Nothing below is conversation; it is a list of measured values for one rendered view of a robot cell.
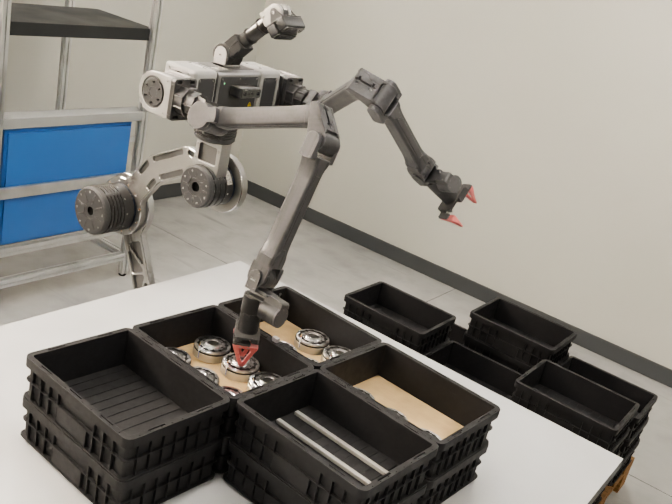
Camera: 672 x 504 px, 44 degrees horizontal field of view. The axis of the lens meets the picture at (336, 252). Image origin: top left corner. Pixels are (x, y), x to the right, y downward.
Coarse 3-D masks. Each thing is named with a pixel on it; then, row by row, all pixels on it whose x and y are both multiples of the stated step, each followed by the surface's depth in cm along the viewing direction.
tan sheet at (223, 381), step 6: (180, 348) 229; (186, 348) 230; (192, 348) 231; (192, 354) 228; (192, 360) 225; (198, 360) 225; (204, 366) 223; (210, 366) 224; (216, 366) 224; (216, 372) 221; (222, 378) 219; (222, 384) 217; (228, 384) 217; (234, 384) 218; (240, 384) 218; (246, 384) 219; (246, 390) 216
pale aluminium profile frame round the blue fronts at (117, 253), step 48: (0, 0) 338; (0, 48) 344; (0, 96) 353; (0, 144) 361; (144, 144) 430; (0, 192) 368; (48, 192) 389; (48, 240) 403; (96, 240) 461; (0, 288) 391
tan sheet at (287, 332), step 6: (264, 324) 253; (288, 324) 257; (264, 330) 250; (270, 330) 251; (276, 330) 251; (282, 330) 252; (288, 330) 253; (294, 330) 254; (282, 336) 249; (288, 336) 250; (294, 336) 250; (288, 342) 246; (306, 354) 241; (318, 360) 240
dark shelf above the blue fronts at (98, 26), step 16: (16, 16) 360; (32, 16) 368; (48, 16) 377; (64, 16) 387; (80, 16) 397; (96, 16) 407; (112, 16) 418; (16, 32) 350; (32, 32) 356; (48, 32) 362; (64, 32) 369; (80, 32) 375; (96, 32) 382; (112, 32) 390; (128, 32) 397; (144, 32) 405
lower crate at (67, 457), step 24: (24, 432) 199; (48, 432) 192; (48, 456) 193; (72, 456) 186; (192, 456) 189; (72, 480) 187; (96, 480) 180; (144, 480) 179; (168, 480) 186; (192, 480) 194
